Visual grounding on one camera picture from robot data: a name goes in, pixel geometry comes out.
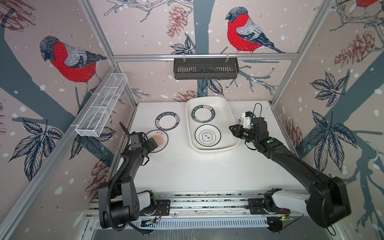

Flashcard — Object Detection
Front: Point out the orange sunburst plate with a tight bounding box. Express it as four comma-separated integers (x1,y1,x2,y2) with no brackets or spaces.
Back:
147,130,169,153

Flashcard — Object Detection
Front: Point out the white clover plate black rim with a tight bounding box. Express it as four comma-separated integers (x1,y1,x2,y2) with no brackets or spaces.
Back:
195,125,222,148

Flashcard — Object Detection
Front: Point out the green rim hao wei plate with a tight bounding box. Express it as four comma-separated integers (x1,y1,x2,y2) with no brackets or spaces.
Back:
191,105,216,124

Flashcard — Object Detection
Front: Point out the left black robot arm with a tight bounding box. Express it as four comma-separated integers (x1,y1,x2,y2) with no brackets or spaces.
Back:
98,132,158,231

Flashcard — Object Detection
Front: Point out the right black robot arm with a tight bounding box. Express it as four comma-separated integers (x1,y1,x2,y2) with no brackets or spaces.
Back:
229,117,352,228

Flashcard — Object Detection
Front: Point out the white plastic bin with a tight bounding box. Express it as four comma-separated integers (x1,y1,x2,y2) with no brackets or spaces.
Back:
186,96,240,154

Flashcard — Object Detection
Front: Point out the green rim plate far left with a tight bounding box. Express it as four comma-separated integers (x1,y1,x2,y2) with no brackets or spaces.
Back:
155,112,180,132

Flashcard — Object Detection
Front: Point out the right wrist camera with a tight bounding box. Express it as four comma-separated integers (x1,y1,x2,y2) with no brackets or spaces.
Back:
240,111,254,129

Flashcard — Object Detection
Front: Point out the white mesh wall basket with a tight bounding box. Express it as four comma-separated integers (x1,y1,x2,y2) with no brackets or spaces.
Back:
76,73,128,137

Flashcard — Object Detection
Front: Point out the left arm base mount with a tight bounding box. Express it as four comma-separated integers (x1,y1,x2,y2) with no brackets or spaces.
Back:
140,200,171,217

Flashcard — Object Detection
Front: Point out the aluminium mounting rail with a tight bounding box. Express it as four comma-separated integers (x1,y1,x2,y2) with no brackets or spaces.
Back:
86,191,334,218

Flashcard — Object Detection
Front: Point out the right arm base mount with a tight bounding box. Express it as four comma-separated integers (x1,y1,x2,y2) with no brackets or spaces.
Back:
246,198,291,215

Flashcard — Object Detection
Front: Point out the black wire wall shelf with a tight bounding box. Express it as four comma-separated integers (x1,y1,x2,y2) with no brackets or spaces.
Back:
174,58,239,80

